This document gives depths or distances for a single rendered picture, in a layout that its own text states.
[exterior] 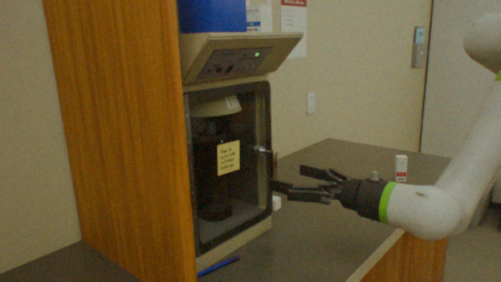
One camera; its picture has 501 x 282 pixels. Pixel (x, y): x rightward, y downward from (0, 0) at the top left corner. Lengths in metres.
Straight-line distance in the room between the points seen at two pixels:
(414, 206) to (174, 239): 0.49
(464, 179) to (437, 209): 0.15
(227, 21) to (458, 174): 0.59
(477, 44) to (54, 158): 1.14
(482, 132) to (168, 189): 0.67
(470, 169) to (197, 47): 0.62
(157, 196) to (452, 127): 3.23
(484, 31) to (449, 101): 2.68
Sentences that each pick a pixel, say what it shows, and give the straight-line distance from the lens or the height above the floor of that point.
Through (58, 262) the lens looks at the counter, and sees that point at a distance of 1.17.
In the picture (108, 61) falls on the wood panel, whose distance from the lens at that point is 0.86.
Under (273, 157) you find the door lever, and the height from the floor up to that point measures 1.19.
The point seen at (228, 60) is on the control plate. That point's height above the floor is 1.45.
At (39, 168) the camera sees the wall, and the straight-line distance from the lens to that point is 1.18.
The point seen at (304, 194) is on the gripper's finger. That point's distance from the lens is 0.87.
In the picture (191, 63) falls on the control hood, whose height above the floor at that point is 1.45.
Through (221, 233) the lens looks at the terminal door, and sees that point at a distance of 0.99.
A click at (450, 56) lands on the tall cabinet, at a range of 3.71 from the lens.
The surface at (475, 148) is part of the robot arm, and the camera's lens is 0.93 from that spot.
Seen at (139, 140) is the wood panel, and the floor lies 1.30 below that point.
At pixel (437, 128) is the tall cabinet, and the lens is 3.81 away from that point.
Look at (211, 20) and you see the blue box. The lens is 0.74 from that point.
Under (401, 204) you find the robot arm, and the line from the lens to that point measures 0.82.
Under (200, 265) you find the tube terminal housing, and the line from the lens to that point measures 0.99.
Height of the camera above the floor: 1.49
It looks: 15 degrees down
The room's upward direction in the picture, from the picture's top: 2 degrees counter-clockwise
